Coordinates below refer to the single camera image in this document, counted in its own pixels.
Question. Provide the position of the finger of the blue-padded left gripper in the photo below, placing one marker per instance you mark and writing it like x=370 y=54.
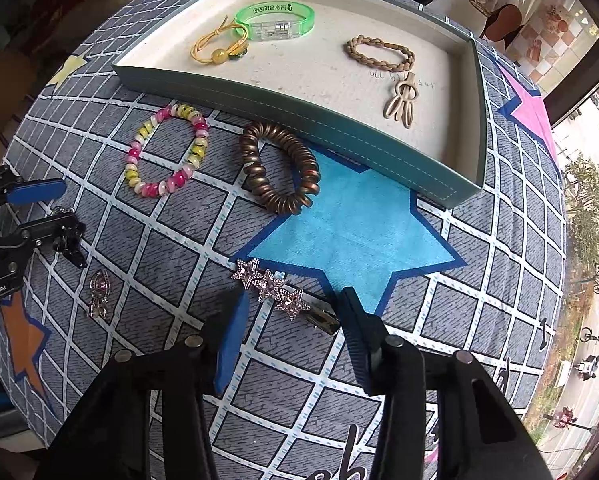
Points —
x=36 y=191
x=38 y=233

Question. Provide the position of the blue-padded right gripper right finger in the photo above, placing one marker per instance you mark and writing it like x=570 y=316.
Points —
x=364 y=335

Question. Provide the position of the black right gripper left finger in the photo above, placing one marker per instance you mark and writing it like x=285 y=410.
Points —
x=234 y=325

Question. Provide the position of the black hair claw clip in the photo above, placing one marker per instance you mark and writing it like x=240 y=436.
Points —
x=67 y=236

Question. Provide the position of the star rhinestone hair clip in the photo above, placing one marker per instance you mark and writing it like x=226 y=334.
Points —
x=284 y=298

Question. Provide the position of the green translucent bangle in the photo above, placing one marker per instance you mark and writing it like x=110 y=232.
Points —
x=276 y=20

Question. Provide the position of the teal jewelry tray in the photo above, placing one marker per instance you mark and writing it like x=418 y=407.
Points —
x=310 y=85

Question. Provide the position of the heart pendant silver right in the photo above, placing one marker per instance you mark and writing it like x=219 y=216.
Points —
x=99 y=288

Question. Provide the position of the grey checkered star tablecloth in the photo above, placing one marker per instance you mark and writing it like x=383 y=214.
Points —
x=172 y=192

